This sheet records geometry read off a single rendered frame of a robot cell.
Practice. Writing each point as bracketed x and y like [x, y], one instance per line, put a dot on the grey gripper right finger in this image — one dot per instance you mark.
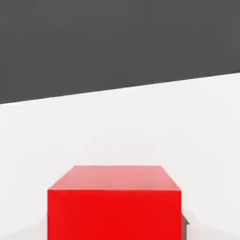
[185, 227]

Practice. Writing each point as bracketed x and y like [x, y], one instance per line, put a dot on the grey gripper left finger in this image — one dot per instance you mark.
[38, 233]

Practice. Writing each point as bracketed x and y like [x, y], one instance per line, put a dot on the small red cube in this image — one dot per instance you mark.
[114, 211]

